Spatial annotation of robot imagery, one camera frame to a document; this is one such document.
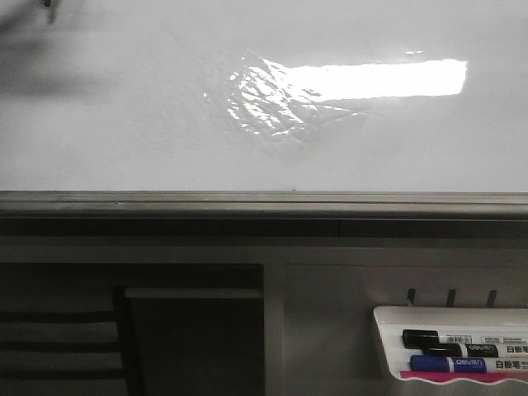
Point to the black capped marker upper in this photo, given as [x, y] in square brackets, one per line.
[415, 338]

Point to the black capped marker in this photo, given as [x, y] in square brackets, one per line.
[415, 338]
[475, 350]

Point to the blue capped marker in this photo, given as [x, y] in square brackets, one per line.
[468, 364]

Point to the black capped marker lower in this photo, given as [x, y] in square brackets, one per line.
[475, 350]

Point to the black slatted chair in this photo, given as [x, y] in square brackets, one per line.
[125, 344]

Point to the white plastic marker tray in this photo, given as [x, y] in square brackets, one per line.
[390, 321]

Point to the white whiteboard with metal frame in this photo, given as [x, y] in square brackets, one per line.
[405, 116]

